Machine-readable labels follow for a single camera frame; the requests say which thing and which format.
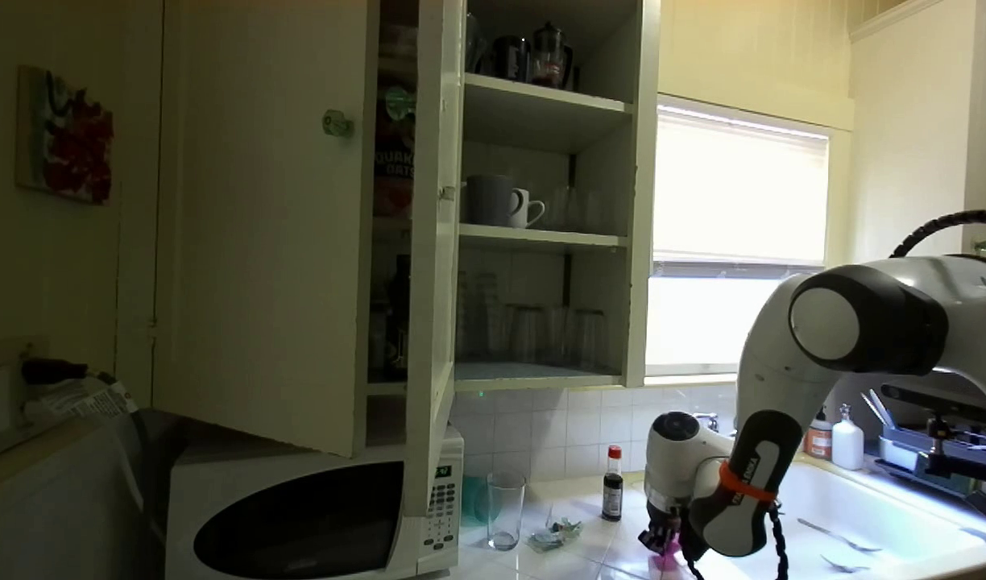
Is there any white microwave oven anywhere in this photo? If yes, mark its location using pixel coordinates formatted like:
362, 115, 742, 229
164, 428, 468, 580

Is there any white window blind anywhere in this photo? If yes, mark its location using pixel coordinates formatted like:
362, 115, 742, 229
652, 101, 835, 271

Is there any short metal utensil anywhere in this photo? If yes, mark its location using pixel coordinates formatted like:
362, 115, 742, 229
817, 553, 873, 576

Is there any white kitchen sink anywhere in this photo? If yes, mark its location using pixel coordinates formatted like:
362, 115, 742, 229
619, 455, 986, 580

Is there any brown soap bottle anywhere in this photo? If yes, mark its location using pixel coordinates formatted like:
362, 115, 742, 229
803, 417, 838, 465

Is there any cream upper cabinet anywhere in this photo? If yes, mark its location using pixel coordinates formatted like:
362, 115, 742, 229
368, 0, 665, 398

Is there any white wall cabinet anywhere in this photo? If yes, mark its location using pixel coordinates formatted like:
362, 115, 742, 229
840, 0, 986, 269

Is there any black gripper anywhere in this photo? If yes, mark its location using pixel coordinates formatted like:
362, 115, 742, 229
639, 509, 693, 564

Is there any white dish soap bottle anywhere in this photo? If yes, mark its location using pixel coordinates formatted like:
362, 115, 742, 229
832, 402, 870, 473

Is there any small metal pot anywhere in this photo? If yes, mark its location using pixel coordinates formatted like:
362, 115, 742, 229
488, 33, 533, 80

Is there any teal plastic cup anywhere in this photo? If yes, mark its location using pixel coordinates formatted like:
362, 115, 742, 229
457, 472, 495, 529

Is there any dark glass coffee pot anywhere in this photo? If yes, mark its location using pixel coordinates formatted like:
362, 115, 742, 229
524, 20, 580, 95

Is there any dark sauce bottle orange cap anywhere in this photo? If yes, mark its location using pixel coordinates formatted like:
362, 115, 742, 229
599, 444, 628, 527

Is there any clear drinking glass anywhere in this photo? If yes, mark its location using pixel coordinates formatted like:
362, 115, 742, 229
482, 480, 530, 554

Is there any cream cabinet door with knob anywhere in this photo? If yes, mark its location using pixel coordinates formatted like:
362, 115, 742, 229
151, 0, 374, 460

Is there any small black object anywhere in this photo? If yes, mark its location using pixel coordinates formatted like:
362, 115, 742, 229
19, 356, 89, 388

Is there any white mug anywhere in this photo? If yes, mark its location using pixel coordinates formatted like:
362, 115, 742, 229
465, 172, 550, 234

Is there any clear shelf glass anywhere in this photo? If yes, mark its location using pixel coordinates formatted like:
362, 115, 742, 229
508, 304, 550, 367
574, 307, 611, 370
544, 307, 584, 367

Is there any crumpled green wrapper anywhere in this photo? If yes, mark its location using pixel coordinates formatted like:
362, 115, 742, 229
530, 517, 585, 553

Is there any white appliance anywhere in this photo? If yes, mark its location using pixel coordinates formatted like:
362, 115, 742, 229
0, 414, 149, 580

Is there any red flower wall picture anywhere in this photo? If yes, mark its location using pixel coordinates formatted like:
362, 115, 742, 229
15, 64, 120, 210

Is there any plain cream cabinet door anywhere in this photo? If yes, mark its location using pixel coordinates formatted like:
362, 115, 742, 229
403, 0, 461, 509

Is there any long metal utensil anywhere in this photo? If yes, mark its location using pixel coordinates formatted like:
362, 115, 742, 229
796, 517, 882, 558

